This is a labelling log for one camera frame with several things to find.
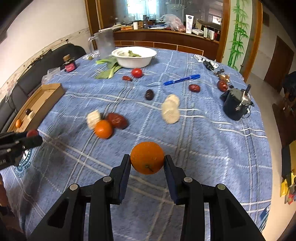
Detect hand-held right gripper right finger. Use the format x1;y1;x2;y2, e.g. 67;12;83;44
164;155;266;241

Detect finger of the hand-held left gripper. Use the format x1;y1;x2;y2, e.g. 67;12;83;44
10;136;43;151
0;132;29;142

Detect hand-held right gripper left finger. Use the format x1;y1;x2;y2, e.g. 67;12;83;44
28;154;132;241

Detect large orange tangerine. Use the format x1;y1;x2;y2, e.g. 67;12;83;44
130;142;165;175

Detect blue plaid tablecloth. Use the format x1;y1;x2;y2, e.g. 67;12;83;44
0;47;273;241

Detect large red date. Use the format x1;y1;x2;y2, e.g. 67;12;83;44
107;113;128;129

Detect beige dried chunk pink side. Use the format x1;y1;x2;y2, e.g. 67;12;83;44
86;110;102;129

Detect crumpled clear plastic bag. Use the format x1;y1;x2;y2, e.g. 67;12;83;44
42;68;61;84

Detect black sofa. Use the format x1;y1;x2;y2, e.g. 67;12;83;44
0;44;87;132

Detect small bottle pink label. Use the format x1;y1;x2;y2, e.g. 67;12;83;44
60;54;77;73

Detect black pouch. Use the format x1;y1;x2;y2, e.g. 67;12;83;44
220;85;255;121

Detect blue marker pen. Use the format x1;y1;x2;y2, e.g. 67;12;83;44
163;74;201;86

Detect green bok choy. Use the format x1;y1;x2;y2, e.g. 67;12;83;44
95;57;123;80

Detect small brown trinkets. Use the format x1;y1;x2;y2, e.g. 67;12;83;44
214;71;232;82

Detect yellow toy pile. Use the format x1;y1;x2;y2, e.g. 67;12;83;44
281;171;296;204

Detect white bowl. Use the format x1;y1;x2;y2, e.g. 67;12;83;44
111;46;157;69

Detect clear plastic measuring jug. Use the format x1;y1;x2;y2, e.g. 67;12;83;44
88;30;116;58

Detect green leaves in bowl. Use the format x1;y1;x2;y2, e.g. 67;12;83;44
120;50;142;57

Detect wooden chair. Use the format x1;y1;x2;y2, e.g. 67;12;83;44
272;97;296;149

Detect wooden counter cabinet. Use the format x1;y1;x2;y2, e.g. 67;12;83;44
84;0;232;63

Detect black backpack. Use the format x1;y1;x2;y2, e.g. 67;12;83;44
283;72;296;101

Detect plastic bag with red contents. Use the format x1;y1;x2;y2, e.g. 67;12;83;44
162;14;186;32

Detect brown wooden door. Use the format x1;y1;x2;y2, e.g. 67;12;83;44
264;36;295;93

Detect green bamboo wall decal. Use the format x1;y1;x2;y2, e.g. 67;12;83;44
228;0;251;70

